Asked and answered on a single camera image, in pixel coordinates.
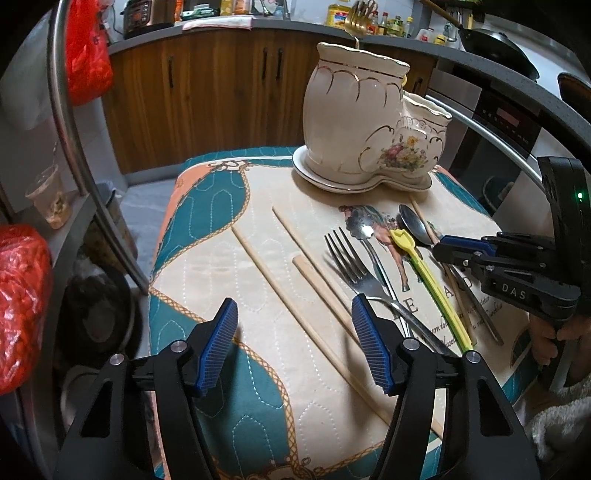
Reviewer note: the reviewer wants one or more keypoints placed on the steel spoon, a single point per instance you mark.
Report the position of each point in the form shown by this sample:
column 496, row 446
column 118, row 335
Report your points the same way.
column 413, row 226

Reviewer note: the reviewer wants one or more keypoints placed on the person's right hand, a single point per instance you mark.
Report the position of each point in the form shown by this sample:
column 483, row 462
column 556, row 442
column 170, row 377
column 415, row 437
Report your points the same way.
column 544, row 346

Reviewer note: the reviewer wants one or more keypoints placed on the white dish towel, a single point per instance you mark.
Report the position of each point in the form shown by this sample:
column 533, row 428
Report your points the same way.
column 217, row 21

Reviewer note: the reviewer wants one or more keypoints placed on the black pan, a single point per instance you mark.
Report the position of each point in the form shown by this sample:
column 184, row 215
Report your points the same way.
column 577, row 92

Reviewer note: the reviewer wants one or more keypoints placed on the wooden chopstick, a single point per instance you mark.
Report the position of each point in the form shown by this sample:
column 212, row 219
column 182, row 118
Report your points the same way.
column 300, row 245
column 300, row 323
column 323, row 300
column 463, row 307

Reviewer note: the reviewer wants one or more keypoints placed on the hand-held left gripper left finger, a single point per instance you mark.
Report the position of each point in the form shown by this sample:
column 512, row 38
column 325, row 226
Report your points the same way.
column 217, row 350

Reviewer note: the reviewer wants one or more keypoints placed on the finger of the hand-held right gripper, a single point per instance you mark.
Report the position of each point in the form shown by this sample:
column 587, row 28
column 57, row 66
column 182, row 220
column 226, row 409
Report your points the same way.
column 457, row 240
column 455, row 257

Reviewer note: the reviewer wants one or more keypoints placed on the clear plastic cup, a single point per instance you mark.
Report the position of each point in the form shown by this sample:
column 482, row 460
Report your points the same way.
column 48, row 198

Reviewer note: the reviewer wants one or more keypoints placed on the white ceramic utensil holder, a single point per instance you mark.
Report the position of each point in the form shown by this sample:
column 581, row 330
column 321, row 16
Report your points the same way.
column 346, row 115

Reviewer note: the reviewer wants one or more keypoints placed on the dark sauce bottle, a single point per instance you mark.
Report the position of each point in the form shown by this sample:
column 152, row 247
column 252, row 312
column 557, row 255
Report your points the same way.
column 383, row 25

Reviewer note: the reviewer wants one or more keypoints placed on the steel built-in oven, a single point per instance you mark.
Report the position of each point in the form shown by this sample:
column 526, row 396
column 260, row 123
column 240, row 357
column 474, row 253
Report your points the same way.
column 508, row 115

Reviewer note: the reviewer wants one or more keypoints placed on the electric pressure cooker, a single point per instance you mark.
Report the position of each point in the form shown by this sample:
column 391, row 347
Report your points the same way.
column 143, row 16

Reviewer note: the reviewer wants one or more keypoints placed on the person's right forearm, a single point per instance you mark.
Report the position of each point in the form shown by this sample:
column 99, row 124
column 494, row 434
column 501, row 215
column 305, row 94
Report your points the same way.
column 563, row 424

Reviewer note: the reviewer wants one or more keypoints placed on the white ceramic tray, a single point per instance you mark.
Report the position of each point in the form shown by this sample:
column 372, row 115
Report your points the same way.
column 314, row 178

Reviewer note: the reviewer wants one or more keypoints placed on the gold fork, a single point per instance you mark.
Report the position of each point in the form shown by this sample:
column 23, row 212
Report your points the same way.
column 368, row 9

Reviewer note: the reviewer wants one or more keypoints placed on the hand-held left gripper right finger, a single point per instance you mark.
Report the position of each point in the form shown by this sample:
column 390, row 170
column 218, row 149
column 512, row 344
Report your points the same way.
column 371, row 346

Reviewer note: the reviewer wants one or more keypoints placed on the yellow plastic utensil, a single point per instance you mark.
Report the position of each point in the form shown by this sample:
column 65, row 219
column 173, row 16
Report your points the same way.
column 434, row 288

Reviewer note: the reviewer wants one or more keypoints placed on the grey kitchen countertop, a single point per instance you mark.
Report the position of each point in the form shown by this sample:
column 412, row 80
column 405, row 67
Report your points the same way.
column 277, row 28

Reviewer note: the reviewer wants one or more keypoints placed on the green seasoning bottle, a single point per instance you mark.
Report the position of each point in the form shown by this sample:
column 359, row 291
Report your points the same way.
column 397, row 26

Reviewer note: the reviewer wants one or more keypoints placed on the bulging red plastic bag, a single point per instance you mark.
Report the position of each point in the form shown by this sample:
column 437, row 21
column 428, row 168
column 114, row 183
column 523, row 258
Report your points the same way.
column 21, row 309

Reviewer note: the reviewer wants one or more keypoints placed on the printed quilted cushion cover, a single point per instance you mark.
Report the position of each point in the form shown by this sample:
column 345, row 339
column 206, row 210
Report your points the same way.
column 258, row 369

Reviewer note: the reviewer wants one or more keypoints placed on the steel fork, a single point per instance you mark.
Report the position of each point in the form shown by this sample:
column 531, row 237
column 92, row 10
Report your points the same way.
column 344, row 263

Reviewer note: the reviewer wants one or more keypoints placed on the hanging red plastic bag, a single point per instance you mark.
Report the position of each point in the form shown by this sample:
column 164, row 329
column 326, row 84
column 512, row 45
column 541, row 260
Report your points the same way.
column 87, row 60

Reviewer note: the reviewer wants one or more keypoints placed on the black wok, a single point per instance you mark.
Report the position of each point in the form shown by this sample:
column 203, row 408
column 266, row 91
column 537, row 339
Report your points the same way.
column 498, row 46

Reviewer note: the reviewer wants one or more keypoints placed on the yellow cooking oil bottle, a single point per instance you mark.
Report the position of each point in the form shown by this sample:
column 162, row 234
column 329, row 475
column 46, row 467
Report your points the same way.
column 337, row 14

